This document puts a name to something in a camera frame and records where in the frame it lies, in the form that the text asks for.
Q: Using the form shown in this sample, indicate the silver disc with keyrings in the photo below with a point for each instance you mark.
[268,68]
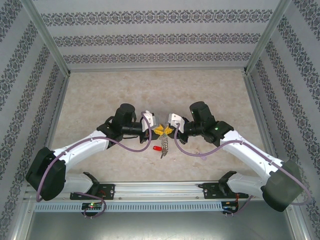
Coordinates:
[165,146]

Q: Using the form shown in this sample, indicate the red plastic key tag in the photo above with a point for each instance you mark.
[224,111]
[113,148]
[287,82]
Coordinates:
[156,148]

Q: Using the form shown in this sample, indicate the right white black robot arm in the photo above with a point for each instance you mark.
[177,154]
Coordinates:
[250,150]

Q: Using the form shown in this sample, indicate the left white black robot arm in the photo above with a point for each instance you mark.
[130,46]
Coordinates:
[75,150]

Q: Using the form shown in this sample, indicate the silver metal key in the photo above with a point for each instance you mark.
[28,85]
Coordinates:
[196,151]

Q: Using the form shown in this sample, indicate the small circuit board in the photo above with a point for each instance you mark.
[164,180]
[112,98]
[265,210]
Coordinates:
[92,205]
[228,208]

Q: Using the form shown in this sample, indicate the grey sheet metal shelf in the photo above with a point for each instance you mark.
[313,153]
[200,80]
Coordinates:
[160,227]

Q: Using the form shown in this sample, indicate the aluminium side rail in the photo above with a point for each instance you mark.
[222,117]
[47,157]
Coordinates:
[53,125]
[253,95]

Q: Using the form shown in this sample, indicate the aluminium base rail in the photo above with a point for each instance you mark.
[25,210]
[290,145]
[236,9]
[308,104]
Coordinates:
[160,191]

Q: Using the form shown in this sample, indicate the aluminium back rail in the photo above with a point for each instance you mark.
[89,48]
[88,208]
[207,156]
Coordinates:
[157,68]

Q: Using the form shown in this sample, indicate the aluminium frame post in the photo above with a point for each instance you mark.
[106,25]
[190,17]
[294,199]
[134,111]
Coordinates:
[47,37]
[267,37]

